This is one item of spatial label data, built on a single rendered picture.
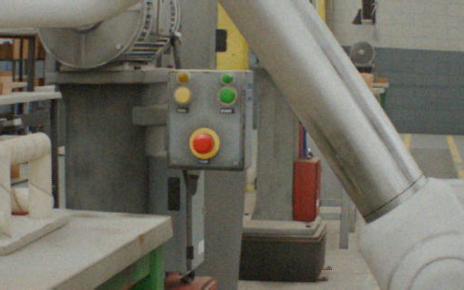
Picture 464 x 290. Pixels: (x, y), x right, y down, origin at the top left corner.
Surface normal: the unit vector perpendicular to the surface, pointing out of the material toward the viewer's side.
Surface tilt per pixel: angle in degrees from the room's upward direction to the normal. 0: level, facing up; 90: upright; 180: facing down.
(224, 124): 90
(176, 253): 90
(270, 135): 90
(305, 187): 90
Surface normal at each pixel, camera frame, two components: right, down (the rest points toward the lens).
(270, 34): -0.35, 0.21
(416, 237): -0.24, -0.14
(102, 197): -0.18, 0.07
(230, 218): 0.74, 0.12
